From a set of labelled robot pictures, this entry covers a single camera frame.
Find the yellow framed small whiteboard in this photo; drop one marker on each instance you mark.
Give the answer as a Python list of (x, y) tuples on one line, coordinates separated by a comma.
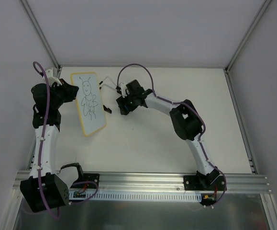
[(89, 102)]

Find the right aluminium frame post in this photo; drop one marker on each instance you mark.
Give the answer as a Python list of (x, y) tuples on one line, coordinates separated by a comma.
[(252, 26)]

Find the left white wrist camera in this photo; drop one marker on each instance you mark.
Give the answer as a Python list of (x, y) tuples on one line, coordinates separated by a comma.
[(52, 78)]

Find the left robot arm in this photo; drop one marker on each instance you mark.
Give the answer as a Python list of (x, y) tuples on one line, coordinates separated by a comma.
[(46, 187)]

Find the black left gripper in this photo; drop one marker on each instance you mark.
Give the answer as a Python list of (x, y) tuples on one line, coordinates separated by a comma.
[(69, 89)]

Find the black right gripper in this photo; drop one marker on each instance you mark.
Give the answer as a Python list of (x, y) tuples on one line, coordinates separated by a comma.
[(121, 103)]

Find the aluminium mounting rail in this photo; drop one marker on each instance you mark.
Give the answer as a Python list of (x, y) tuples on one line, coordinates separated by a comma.
[(173, 182)]

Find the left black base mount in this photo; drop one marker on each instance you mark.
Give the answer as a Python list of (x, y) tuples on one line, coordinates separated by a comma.
[(92, 180)]

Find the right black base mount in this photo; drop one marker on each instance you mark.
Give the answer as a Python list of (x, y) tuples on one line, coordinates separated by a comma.
[(200, 182)]

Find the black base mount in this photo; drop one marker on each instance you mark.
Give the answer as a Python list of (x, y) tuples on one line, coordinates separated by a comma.
[(92, 180), (200, 182)]

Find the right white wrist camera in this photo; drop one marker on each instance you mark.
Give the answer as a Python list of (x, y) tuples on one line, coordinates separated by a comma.
[(121, 89)]

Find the wire whiteboard stand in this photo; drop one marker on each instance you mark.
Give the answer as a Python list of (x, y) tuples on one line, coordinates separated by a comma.
[(109, 94)]

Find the white slotted cable duct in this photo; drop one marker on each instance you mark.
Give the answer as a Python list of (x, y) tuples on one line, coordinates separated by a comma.
[(74, 196)]

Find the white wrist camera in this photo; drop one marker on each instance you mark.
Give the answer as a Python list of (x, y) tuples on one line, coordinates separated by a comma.
[(52, 78), (121, 89)]

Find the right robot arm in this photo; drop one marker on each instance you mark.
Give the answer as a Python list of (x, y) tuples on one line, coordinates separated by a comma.
[(187, 125)]

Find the left aluminium frame post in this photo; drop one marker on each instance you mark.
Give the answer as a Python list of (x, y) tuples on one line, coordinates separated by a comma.
[(40, 34)]

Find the aluminium frame post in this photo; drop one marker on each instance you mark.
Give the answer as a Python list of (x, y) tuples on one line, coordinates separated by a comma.
[(252, 26), (40, 34)]

